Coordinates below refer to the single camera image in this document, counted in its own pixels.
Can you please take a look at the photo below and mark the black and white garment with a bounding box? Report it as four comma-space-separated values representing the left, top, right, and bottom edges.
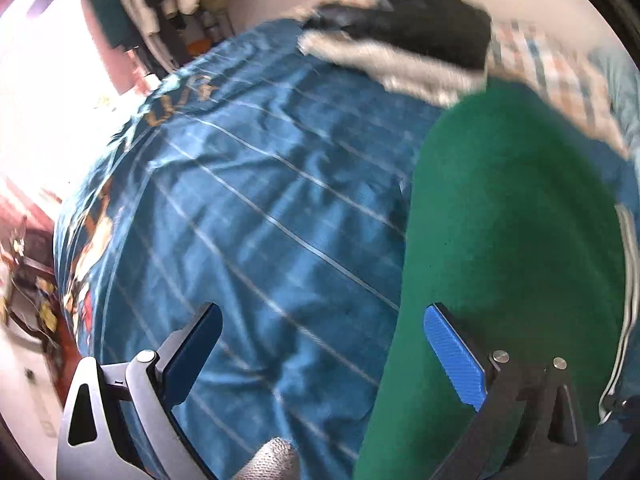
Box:
297, 0, 491, 108

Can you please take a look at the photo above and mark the plaid pillow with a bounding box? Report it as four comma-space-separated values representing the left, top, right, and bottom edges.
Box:
294, 0, 632, 156

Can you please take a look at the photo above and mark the blue patterned bed sheet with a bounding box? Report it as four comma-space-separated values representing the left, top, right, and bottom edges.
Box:
54, 20, 448, 479

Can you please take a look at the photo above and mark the grey gloved hand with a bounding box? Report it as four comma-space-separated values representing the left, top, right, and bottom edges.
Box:
233, 437, 300, 480

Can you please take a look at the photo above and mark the hanging clothes rack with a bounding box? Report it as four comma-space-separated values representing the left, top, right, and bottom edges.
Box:
88, 0, 234, 78

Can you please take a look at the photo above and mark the light blue blanket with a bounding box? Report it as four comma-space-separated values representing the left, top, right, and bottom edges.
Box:
588, 47, 639, 159

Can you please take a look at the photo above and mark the green varsity jacket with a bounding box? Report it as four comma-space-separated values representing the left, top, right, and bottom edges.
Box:
354, 79, 639, 479

